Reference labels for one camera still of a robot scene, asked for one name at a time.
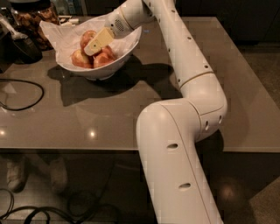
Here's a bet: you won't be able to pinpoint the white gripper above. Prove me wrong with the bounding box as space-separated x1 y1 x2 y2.
84 7 134 56

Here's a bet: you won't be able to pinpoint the red apple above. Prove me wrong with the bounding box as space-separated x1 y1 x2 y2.
71 49 93 68
80 30 96 49
102 45 116 59
94 52 115 68

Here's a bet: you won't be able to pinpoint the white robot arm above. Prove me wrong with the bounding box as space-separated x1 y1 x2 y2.
85 0 228 224

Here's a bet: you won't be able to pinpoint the white ceramic bowl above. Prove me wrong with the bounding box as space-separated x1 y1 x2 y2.
54 16 142 80

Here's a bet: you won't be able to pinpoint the white paper liner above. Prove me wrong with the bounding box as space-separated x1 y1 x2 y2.
40 16 142 72

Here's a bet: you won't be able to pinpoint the glass jar of cookies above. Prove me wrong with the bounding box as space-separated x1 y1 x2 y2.
8 0 60 51

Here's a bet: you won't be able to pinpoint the right white shoe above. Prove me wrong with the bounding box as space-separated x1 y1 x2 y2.
50 157 68 193

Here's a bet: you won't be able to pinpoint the white shoe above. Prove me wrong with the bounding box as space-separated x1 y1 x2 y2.
6 157 27 193
50 157 68 193

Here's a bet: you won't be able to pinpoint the left white shoe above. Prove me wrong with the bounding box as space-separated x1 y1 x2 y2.
6 157 27 193

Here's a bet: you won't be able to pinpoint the black appliance with white handle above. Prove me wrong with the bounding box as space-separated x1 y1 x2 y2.
0 15 42 64

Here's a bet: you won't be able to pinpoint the black cable on table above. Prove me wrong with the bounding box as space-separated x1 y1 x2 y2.
0 78 45 112

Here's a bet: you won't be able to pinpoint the black cables on floor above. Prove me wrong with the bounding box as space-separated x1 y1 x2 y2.
0 163 121 224

